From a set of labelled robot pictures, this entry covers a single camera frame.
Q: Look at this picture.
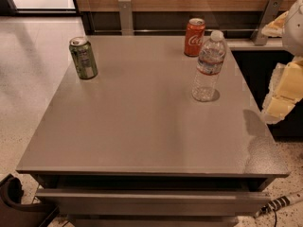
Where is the grey drawer front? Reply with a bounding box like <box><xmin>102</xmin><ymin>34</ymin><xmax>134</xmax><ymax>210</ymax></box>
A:
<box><xmin>36</xmin><ymin>189</ymin><xmax>269</xmax><ymax>217</ymax></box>

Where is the red Coca-Cola can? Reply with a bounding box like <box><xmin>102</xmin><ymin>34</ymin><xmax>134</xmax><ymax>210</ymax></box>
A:
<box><xmin>184</xmin><ymin>18</ymin><xmax>205</xmax><ymax>57</ymax></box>

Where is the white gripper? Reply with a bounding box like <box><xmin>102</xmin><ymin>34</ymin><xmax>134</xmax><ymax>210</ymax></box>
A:
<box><xmin>261</xmin><ymin>0</ymin><xmax>303</xmax><ymax>124</ymax></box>

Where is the left metal bracket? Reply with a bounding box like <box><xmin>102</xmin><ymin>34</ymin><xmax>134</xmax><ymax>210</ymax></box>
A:
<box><xmin>118</xmin><ymin>0</ymin><xmax>134</xmax><ymax>36</ymax></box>

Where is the striped cable on floor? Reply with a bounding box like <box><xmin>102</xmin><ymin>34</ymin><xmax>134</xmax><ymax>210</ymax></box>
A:
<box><xmin>254</xmin><ymin>190</ymin><xmax>303</xmax><ymax>219</ymax></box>

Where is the grey drawer cabinet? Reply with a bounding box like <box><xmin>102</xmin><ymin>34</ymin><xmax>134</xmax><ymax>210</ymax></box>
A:
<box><xmin>17</xmin><ymin>36</ymin><xmax>288</xmax><ymax>227</ymax></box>

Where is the right metal bracket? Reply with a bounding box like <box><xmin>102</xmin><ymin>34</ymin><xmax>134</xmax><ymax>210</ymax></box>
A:
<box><xmin>251</xmin><ymin>0</ymin><xmax>284</xmax><ymax>46</ymax></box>

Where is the dark brown chair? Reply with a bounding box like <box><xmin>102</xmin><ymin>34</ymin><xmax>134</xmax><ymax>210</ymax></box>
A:
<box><xmin>0</xmin><ymin>174</ymin><xmax>59</xmax><ymax>227</ymax></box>

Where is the metal bracket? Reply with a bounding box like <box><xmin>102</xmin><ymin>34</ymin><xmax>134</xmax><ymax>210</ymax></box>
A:
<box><xmin>251</xmin><ymin>0</ymin><xmax>284</xmax><ymax>46</ymax></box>
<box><xmin>118</xmin><ymin>0</ymin><xmax>134</xmax><ymax>36</ymax></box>

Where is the green soda can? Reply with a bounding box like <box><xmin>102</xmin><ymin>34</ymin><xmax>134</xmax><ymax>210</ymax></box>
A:
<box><xmin>69</xmin><ymin>37</ymin><xmax>98</xmax><ymax>79</ymax></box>

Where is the clear plastic water bottle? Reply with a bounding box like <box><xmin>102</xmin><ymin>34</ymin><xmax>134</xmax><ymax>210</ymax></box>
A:
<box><xmin>191</xmin><ymin>30</ymin><xmax>226</xmax><ymax>102</ymax></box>

